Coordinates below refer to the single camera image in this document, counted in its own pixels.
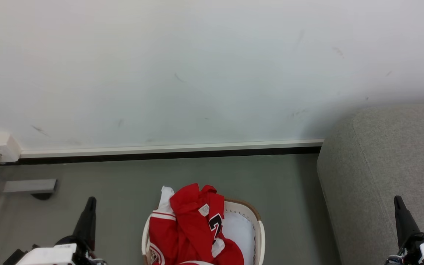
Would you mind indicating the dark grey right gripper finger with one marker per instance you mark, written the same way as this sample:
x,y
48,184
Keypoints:
x,y
404,221

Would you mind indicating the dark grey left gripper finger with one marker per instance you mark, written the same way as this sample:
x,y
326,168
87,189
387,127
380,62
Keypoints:
x,y
87,221

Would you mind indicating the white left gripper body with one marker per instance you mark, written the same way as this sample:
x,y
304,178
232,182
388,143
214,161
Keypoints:
x,y
52,255

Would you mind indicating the red and white sports jersey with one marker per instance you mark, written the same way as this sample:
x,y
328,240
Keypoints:
x,y
190,228

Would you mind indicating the grey fabric sofa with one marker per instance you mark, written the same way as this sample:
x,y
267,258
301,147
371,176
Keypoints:
x,y
385,169

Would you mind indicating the grey metal floor bar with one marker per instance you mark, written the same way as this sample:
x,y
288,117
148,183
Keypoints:
x,y
29,186

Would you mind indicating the white and black baseboard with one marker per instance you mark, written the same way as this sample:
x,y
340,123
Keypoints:
x,y
168,151

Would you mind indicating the white laundry basket brown rim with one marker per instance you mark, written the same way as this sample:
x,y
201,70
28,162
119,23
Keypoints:
x,y
243,228

